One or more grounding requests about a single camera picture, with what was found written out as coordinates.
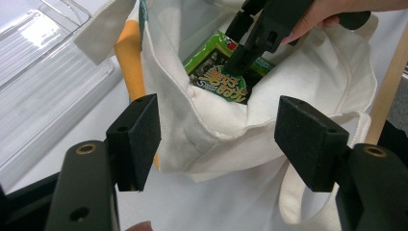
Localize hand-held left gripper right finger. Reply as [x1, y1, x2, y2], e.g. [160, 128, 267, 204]
[273, 94, 350, 193]

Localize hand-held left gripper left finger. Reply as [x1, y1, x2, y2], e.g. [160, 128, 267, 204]
[105, 93, 162, 193]

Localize green snack packet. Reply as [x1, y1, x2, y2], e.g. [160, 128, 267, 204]
[183, 30, 277, 105]

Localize white printed tote bag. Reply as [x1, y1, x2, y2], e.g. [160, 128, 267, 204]
[73, 0, 380, 231]

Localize clear plastic container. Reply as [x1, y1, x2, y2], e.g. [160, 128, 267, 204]
[0, 0, 124, 193]

